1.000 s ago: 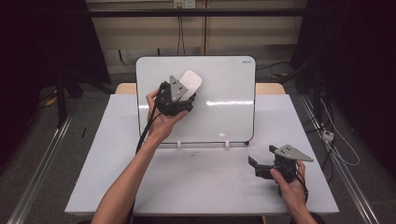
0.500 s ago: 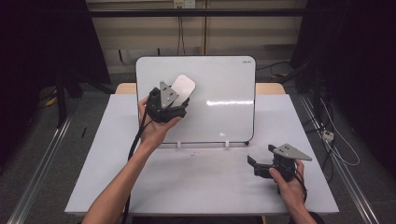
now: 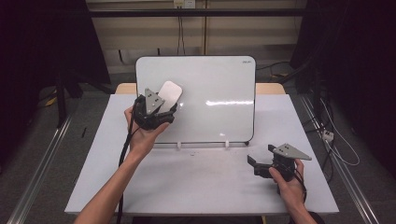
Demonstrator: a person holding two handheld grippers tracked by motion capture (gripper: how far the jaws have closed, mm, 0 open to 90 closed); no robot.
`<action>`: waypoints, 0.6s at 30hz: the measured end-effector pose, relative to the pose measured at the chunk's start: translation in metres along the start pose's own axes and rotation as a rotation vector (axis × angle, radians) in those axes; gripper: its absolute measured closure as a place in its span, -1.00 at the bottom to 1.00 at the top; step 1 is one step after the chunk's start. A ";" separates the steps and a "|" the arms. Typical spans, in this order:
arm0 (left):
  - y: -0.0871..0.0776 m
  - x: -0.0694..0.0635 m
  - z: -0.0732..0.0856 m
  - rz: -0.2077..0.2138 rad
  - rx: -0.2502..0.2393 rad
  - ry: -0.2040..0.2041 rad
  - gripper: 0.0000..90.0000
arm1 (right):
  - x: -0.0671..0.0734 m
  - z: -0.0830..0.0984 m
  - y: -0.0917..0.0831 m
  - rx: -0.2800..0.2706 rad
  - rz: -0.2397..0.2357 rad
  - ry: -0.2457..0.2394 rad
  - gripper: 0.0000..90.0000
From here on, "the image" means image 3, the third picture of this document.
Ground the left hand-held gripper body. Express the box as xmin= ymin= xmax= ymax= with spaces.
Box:
xmin=133 ymin=87 xmax=176 ymax=132

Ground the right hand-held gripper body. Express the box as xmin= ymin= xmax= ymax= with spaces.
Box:
xmin=267 ymin=142 xmax=313 ymax=183

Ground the white whiteboard eraser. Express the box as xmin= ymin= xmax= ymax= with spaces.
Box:
xmin=157 ymin=80 xmax=184 ymax=114

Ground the white whiteboard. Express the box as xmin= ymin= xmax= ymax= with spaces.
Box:
xmin=134 ymin=55 xmax=257 ymax=147

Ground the person's left hand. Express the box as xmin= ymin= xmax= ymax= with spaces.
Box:
xmin=123 ymin=105 xmax=171 ymax=161

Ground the person's right hand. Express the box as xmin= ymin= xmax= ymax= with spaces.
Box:
xmin=268 ymin=158 xmax=308 ymax=214

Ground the black metal stand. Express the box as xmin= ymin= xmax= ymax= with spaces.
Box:
xmin=55 ymin=71 xmax=84 ymax=129

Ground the black horizontal metal bar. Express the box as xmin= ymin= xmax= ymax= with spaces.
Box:
xmin=88 ymin=7 xmax=307 ymax=19

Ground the black curtain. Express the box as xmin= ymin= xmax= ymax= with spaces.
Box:
xmin=0 ymin=0 xmax=112 ymax=172
xmin=289 ymin=0 xmax=396 ymax=180

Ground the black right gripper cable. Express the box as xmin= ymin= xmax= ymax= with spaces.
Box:
xmin=276 ymin=161 xmax=308 ymax=204

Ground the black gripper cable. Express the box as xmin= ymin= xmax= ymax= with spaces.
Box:
xmin=276 ymin=161 xmax=308 ymax=204
xmin=116 ymin=101 xmax=141 ymax=224

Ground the aluminium floor rail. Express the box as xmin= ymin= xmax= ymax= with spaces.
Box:
xmin=299 ymin=95 xmax=381 ymax=224
xmin=7 ymin=113 xmax=73 ymax=224

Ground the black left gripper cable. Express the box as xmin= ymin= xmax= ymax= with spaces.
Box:
xmin=116 ymin=101 xmax=141 ymax=224

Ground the white floor cable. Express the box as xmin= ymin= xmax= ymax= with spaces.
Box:
xmin=319 ymin=97 xmax=361 ymax=167

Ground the black hanging wall cable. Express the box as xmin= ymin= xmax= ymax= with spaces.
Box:
xmin=177 ymin=6 xmax=187 ymax=56

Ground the black floor cable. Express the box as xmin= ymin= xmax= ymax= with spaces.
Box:
xmin=255 ymin=61 xmax=292 ymax=72

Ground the yellow vertical cable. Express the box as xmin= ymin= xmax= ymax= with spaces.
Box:
xmin=203 ymin=0 xmax=208 ymax=56

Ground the white wall socket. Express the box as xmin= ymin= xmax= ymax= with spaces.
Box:
xmin=173 ymin=0 xmax=196 ymax=9

